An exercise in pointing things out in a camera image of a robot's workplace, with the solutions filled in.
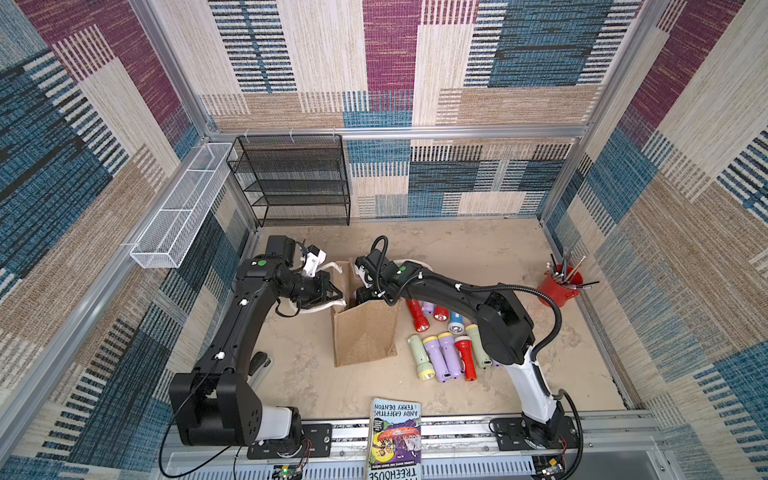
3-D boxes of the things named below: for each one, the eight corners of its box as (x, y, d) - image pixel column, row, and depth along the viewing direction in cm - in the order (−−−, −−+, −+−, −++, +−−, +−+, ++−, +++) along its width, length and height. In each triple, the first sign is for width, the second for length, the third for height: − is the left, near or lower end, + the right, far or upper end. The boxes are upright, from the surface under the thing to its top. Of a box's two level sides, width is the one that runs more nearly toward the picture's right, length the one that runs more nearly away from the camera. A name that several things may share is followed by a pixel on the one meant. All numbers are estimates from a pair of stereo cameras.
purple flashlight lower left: (439, 383, 83) (440, 380, 81) (423, 342, 91) (424, 338, 88) (450, 380, 84) (452, 376, 81) (434, 339, 91) (435, 335, 89)
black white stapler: (252, 390, 83) (244, 383, 79) (261, 359, 89) (253, 351, 84) (264, 390, 83) (256, 383, 79) (272, 359, 89) (265, 351, 84)
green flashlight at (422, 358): (420, 382, 84) (421, 378, 81) (408, 340, 91) (408, 335, 89) (434, 378, 84) (435, 374, 82) (420, 337, 92) (421, 332, 89)
